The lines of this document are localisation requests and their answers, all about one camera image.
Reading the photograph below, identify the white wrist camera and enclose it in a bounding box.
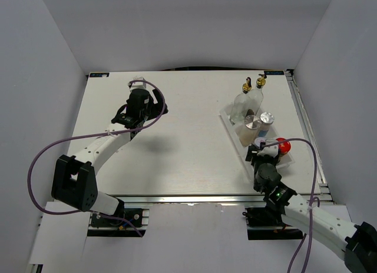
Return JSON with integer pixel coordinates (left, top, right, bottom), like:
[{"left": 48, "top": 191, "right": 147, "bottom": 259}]
[
  {"left": 257, "top": 139, "right": 279, "bottom": 158},
  {"left": 128, "top": 76, "right": 147, "bottom": 92}
]

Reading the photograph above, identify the aluminium table rail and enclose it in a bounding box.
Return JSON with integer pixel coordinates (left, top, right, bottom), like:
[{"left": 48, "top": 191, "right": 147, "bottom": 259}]
[
  {"left": 117, "top": 195, "right": 264, "bottom": 204},
  {"left": 285, "top": 69, "right": 333, "bottom": 203}
]

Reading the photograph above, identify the silver cone cap grinder bottle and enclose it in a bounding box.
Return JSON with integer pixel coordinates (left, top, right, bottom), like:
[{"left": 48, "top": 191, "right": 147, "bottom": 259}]
[{"left": 239, "top": 115, "right": 262, "bottom": 147}]

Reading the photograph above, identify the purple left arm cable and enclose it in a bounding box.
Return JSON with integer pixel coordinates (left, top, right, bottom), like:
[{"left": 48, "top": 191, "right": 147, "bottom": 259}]
[{"left": 27, "top": 80, "right": 166, "bottom": 237}]

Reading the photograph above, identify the aluminium table right rail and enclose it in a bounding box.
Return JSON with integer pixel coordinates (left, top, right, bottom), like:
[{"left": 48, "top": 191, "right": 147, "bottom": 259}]
[{"left": 285, "top": 69, "right": 333, "bottom": 203}]

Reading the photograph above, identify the blue sticker on left corner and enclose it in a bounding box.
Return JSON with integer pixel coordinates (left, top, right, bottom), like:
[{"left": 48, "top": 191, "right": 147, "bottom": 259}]
[{"left": 89, "top": 72, "right": 110, "bottom": 78}]

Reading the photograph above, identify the aluminium table front rail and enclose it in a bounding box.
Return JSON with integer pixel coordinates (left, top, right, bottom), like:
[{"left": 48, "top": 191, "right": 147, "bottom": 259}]
[{"left": 117, "top": 195, "right": 264, "bottom": 204}]

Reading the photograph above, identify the white plastic organizer tray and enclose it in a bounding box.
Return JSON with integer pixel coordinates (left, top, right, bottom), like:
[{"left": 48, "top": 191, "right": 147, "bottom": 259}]
[{"left": 220, "top": 104, "right": 277, "bottom": 182}]

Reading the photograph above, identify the silver lid shaker bottle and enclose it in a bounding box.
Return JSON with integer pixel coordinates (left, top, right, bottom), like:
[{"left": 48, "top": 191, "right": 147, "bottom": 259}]
[{"left": 258, "top": 112, "right": 275, "bottom": 137}]

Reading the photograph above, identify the square glass bottle gold spout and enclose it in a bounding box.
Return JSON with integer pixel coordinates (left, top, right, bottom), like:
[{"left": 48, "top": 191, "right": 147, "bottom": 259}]
[{"left": 246, "top": 74, "right": 267, "bottom": 116}]

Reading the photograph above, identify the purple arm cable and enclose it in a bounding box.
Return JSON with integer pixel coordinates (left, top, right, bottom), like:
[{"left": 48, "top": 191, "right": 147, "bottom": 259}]
[
  {"left": 264, "top": 137, "right": 320, "bottom": 273},
  {"left": 27, "top": 80, "right": 166, "bottom": 237}
]

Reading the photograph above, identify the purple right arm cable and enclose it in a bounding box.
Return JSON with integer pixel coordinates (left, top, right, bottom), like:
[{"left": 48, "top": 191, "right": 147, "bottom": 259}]
[{"left": 264, "top": 137, "right": 320, "bottom": 273}]

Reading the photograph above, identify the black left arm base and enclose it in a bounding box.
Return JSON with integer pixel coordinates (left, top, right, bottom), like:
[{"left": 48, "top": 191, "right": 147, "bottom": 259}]
[{"left": 87, "top": 204, "right": 149, "bottom": 238}]

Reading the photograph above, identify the red cap sauce jar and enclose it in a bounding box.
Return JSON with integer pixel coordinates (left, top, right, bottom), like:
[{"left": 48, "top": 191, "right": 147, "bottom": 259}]
[{"left": 276, "top": 137, "right": 292, "bottom": 162}]

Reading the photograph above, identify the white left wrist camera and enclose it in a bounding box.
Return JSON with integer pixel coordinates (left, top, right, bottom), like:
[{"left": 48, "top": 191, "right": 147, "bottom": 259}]
[{"left": 128, "top": 76, "right": 147, "bottom": 92}]

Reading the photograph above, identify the small jar with white lid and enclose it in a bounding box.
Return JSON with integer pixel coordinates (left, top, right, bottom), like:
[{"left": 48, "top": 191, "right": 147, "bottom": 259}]
[{"left": 254, "top": 137, "right": 266, "bottom": 148}]

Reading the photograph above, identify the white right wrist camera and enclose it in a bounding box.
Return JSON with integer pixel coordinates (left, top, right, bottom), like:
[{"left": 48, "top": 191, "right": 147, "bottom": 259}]
[{"left": 257, "top": 139, "right": 279, "bottom": 158}]

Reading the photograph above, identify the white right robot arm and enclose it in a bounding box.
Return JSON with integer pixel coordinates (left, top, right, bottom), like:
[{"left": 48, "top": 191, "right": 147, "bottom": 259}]
[{"left": 245, "top": 144, "right": 376, "bottom": 272}]

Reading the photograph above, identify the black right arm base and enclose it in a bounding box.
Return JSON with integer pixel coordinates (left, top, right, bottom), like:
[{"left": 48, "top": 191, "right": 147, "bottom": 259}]
[{"left": 242, "top": 205, "right": 303, "bottom": 241}]

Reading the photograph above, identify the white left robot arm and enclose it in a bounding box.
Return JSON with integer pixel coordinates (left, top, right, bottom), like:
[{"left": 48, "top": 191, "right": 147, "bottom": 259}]
[{"left": 51, "top": 88, "right": 168, "bottom": 225}]

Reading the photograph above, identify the clear round glass oil bottle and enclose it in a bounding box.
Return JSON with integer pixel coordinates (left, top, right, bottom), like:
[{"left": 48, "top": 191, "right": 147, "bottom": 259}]
[{"left": 229, "top": 77, "right": 255, "bottom": 125}]

